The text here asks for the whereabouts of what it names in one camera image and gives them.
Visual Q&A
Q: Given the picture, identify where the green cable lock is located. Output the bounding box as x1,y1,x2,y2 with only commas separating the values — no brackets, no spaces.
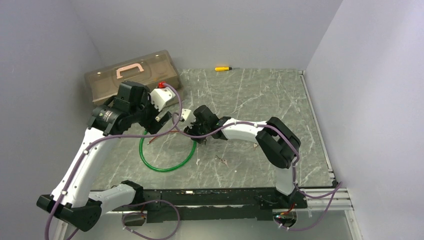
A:
138,137,198,173

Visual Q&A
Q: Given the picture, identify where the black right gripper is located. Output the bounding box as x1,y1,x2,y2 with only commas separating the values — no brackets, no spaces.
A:
184,115,210,144

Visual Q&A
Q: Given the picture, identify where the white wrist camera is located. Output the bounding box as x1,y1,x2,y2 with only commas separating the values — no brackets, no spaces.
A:
180,108,196,126
150,81,176,112

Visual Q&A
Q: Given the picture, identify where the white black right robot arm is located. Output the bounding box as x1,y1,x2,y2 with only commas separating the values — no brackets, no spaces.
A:
180,105,301,208

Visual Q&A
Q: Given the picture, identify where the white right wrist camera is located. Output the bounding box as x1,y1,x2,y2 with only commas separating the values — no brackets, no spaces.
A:
180,108,196,126

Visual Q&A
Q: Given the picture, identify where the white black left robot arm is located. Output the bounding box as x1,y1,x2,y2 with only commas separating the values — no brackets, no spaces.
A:
36,80,180,232

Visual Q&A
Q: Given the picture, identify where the red cable padlock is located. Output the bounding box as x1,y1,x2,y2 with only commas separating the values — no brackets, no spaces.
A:
147,130,179,145

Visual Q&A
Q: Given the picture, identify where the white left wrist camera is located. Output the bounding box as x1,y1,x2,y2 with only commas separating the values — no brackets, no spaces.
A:
150,81,176,112

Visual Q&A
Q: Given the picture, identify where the brown translucent toolbox pink handle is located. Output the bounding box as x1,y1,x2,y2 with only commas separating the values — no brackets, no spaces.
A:
84,50,184,106

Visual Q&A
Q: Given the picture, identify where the yellow handled screwdriver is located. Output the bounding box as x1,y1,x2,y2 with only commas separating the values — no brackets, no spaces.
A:
214,66,233,72

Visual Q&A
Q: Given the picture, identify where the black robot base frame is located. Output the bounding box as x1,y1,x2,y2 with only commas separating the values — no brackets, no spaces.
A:
116,187,308,223

